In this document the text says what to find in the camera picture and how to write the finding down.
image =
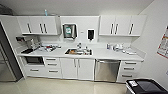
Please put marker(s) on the stainless steel dishwasher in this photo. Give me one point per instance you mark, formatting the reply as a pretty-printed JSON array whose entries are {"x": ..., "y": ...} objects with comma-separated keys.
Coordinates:
[{"x": 107, "y": 70}]

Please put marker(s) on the chrome faucet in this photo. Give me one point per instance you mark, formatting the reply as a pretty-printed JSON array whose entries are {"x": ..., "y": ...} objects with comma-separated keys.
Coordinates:
[{"x": 79, "y": 46}]

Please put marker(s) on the black soap dispenser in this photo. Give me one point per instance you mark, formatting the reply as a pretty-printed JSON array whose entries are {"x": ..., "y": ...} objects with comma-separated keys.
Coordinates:
[{"x": 91, "y": 34}]

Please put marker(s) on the red utensil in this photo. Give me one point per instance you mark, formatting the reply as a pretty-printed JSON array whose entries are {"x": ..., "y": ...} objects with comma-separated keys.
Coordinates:
[{"x": 49, "y": 47}]

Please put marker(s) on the black built-in microwave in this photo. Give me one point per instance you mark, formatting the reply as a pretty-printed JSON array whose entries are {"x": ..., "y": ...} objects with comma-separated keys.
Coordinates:
[{"x": 34, "y": 60}]

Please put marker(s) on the grey bin black lid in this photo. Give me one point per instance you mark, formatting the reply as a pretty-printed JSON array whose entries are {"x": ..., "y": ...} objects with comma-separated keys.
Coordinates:
[{"x": 148, "y": 87}]

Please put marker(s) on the large printed wall poster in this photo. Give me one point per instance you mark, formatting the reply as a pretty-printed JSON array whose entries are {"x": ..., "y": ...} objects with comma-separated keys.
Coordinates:
[{"x": 163, "y": 43}]

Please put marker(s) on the white wall cabinet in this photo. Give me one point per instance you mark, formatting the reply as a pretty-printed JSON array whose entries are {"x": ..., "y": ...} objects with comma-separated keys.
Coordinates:
[
  {"x": 121, "y": 25},
  {"x": 38, "y": 25}
]

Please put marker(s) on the white dishes on counter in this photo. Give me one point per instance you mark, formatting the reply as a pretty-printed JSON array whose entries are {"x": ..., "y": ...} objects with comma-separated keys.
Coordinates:
[{"x": 130, "y": 51}]

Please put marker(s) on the microwave oven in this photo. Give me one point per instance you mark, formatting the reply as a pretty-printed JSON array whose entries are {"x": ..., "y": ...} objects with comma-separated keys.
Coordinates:
[{"x": 52, "y": 68}]

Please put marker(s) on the stainless steel sink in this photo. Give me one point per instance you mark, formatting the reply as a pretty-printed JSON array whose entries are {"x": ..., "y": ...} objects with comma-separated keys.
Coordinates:
[{"x": 78, "y": 52}]

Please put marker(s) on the steel paper towel dispenser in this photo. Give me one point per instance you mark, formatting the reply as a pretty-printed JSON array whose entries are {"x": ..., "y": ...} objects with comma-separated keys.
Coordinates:
[{"x": 69, "y": 31}]

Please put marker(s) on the white sink base cabinet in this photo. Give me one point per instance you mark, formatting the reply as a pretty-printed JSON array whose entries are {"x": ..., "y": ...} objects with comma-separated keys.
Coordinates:
[{"x": 77, "y": 69}]

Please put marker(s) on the stainless steel refrigerator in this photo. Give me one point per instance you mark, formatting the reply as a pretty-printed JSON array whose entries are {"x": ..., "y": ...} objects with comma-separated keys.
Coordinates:
[{"x": 8, "y": 56}]

